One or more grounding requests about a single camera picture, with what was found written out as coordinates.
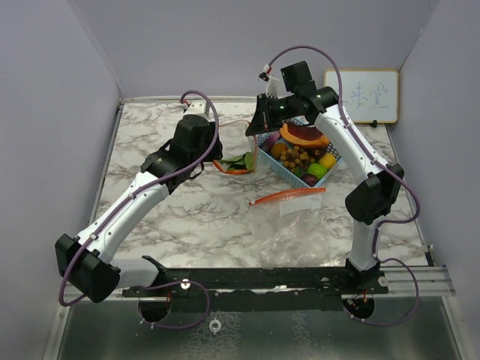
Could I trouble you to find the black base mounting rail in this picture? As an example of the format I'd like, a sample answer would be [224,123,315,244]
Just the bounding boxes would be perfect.
[122,266,388,313]

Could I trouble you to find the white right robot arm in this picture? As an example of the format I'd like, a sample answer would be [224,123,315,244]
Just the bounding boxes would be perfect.
[245,61,404,293]

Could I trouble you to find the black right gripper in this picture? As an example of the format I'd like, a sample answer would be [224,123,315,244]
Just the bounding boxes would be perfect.
[245,93,298,137]

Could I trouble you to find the small whiteboard wooden frame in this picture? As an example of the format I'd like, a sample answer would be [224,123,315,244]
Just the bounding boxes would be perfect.
[324,69,399,124]

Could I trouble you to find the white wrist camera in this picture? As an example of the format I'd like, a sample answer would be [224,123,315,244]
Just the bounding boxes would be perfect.
[181,100,210,119]
[258,64,281,98]

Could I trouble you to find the light blue perforated plastic basket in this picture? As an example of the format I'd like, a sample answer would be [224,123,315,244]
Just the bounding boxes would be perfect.
[254,118,343,188]

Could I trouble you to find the aluminium extrusion frame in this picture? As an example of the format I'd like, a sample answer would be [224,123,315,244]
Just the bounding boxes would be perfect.
[68,260,455,303]

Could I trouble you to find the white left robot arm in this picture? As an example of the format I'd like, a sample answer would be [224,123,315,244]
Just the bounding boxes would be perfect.
[54,115,222,307]

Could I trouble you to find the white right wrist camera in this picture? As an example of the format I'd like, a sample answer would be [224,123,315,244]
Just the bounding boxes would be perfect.
[258,64,281,98]

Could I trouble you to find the red and orange meat slab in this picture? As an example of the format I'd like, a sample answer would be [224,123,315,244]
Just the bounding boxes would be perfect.
[279,122,330,149]

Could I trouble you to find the clear zip bag orange zipper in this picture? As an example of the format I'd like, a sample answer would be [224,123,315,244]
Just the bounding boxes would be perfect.
[219,119,260,175]

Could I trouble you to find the green leafy vegetable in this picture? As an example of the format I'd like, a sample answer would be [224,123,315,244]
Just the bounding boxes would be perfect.
[214,151,255,176]

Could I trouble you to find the green wrinkled ball fruit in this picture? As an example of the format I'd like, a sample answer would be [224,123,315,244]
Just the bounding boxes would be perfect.
[307,163,329,180]

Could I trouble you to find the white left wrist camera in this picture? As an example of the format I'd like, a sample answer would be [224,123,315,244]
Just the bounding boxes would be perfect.
[181,100,210,119]

